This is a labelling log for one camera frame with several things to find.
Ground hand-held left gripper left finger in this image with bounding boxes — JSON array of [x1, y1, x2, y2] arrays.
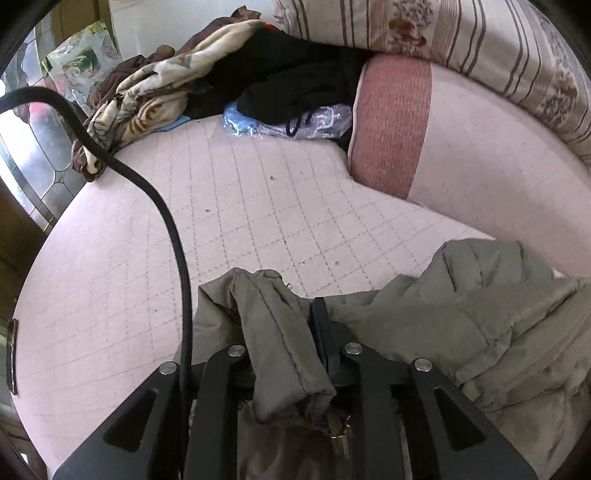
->
[[53, 344, 254, 480]]

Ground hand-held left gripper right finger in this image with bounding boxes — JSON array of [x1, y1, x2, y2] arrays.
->
[[310, 298, 539, 480]]

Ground olive hooded puffer jacket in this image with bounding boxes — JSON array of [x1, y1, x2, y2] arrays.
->
[[191, 237, 591, 480]]

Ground blue clear plastic bag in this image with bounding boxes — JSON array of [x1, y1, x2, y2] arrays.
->
[[223, 104, 354, 140]]

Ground dark smartphone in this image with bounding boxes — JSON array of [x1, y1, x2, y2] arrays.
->
[[7, 318, 19, 395]]

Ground pink bolster pillow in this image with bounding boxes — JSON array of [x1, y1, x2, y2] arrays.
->
[[346, 55, 591, 278]]

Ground black clothing pile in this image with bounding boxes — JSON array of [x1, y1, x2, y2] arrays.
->
[[185, 28, 375, 139]]

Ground beige patterned blanket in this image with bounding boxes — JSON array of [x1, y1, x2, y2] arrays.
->
[[71, 18, 266, 183]]

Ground stained glass door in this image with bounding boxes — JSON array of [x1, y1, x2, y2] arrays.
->
[[0, 23, 88, 232]]

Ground striped floral pillow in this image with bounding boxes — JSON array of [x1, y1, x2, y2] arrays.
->
[[272, 0, 591, 167]]

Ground floral plastic bag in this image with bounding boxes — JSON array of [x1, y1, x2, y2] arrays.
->
[[41, 21, 123, 116]]

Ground black cable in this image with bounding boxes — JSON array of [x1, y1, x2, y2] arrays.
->
[[0, 88, 194, 384]]

